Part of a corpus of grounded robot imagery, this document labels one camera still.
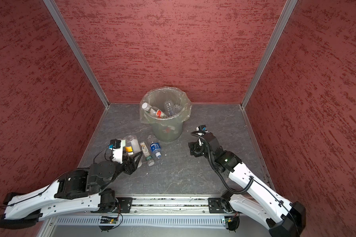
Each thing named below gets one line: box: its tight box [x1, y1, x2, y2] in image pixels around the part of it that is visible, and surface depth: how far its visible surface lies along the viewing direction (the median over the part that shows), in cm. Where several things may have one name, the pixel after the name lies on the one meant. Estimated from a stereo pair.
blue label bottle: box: [150, 141, 162, 159], surface depth 91 cm
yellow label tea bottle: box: [123, 134, 143, 168], surface depth 62 cm
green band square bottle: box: [141, 102, 168, 119], surface depth 85 cm
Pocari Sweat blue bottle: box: [173, 104, 182, 115], surface depth 92 cm
